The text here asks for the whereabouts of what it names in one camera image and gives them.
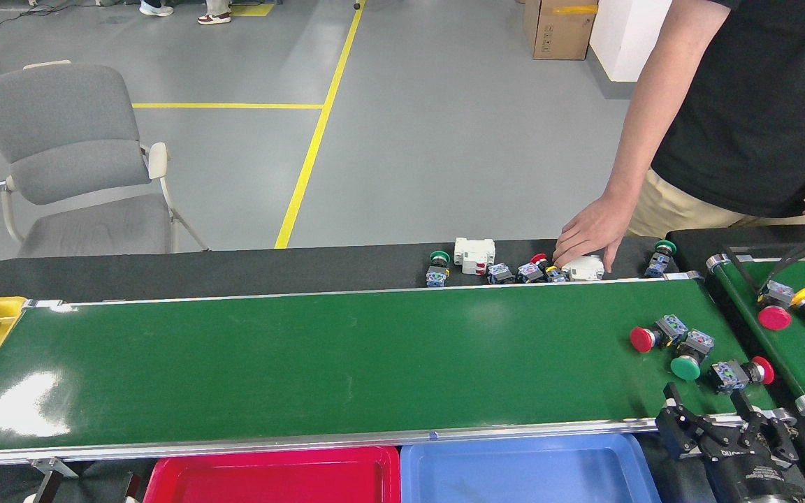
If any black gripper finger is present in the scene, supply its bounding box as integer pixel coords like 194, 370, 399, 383
118, 474, 146, 503
730, 389, 799, 470
655, 382, 725, 463
24, 471, 66, 503

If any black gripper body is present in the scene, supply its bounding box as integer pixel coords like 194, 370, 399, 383
697, 428, 805, 503

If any green mushroom push button switch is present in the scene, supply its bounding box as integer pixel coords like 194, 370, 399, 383
427, 250, 451, 288
646, 240, 677, 278
670, 330, 716, 381

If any red mushroom push button switch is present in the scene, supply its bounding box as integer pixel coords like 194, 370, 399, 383
757, 281, 795, 331
709, 356, 775, 393
630, 314, 689, 353

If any white circuit breaker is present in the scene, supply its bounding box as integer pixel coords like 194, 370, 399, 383
454, 238, 496, 275
560, 255, 606, 282

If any green feeder conveyor belt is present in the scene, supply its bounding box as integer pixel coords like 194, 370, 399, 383
706, 253, 805, 416

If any long green conveyor belt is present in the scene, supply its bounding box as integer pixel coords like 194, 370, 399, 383
0, 276, 798, 474

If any person's right hand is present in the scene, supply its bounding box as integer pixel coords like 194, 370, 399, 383
553, 194, 637, 275

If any red plastic bin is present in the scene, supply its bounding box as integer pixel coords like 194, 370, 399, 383
143, 446, 401, 503

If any blue plastic bin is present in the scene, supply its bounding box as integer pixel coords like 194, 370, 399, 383
400, 433, 662, 503

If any grey padded chair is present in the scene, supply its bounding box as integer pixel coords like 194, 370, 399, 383
0, 59, 209, 258

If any brown cardboard box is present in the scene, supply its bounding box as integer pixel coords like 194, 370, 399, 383
523, 0, 599, 61

